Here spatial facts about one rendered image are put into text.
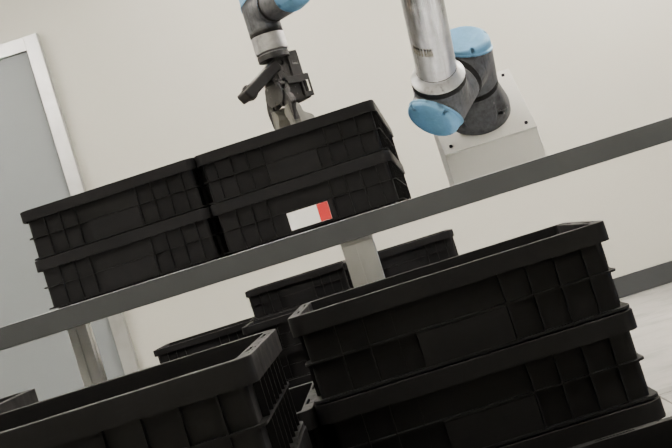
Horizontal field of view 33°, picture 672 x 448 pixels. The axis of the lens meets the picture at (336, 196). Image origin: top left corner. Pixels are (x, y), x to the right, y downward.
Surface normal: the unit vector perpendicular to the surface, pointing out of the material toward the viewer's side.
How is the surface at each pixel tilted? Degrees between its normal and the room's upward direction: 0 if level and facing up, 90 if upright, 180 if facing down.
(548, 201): 90
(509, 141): 90
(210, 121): 90
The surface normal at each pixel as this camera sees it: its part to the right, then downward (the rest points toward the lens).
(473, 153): -0.04, -0.03
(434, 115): -0.41, 0.80
